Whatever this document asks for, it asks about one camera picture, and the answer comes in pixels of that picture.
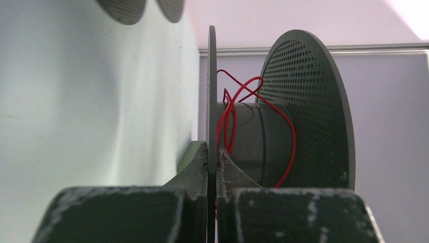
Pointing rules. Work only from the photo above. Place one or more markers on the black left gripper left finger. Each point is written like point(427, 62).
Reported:
point(174, 212)

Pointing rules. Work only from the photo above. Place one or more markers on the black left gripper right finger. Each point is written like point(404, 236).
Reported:
point(247, 212)

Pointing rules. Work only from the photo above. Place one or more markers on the dark grey spool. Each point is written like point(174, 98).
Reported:
point(298, 131)
point(130, 12)

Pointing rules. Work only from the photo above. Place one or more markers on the green tray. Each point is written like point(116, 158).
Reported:
point(188, 155)

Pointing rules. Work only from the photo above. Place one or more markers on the right aluminium frame post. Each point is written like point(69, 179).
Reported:
point(335, 50)

